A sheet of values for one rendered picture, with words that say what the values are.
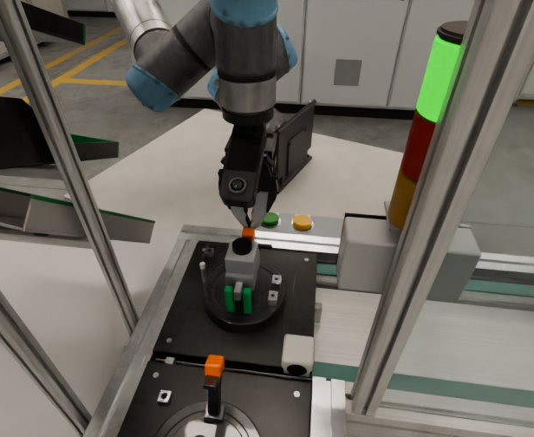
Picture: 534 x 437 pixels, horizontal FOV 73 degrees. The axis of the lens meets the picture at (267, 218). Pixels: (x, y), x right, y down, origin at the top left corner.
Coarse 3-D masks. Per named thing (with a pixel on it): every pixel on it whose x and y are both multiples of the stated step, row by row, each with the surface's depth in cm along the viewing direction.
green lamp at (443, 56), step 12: (432, 48) 24; (444, 48) 23; (456, 48) 22; (432, 60) 24; (444, 60) 23; (432, 72) 24; (444, 72) 23; (432, 84) 24; (444, 84) 24; (420, 96) 26; (432, 96) 25; (444, 96) 24; (420, 108) 26; (432, 108) 25; (432, 120) 25
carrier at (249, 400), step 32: (160, 384) 50; (192, 384) 50; (224, 384) 50; (256, 384) 50; (288, 384) 50; (128, 416) 47; (160, 416) 47; (192, 416) 46; (224, 416) 45; (256, 416) 47; (288, 416) 47
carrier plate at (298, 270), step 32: (192, 256) 70; (224, 256) 70; (288, 256) 70; (192, 288) 64; (288, 288) 64; (192, 320) 59; (288, 320) 59; (160, 352) 54; (192, 352) 54; (224, 352) 54; (256, 352) 54
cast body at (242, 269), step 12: (240, 240) 55; (228, 252) 54; (240, 252) 53; (252, 252) 54; (228, 264) 54; (240, 264) 53; (252, 264) 53; (228, 276) 55; (240, 276) 55; (252, 276) 55; (240, 288) 54; (252, 288) 56; (240, 300) 55
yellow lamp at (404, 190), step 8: (400, 168) 30; (400, 176) 30; (400, 184) 30; (408, 184) 29; (416, 184) 29; (400, 192) 30; (408, 192) 29; (392, 200) 32; (400, 200) 30; (408, 200) 30; (392, 208) 32; (400, 208) 31; (408, 208) 30; (392, 216) 32; (400, 216) 31; (400, 224) 31
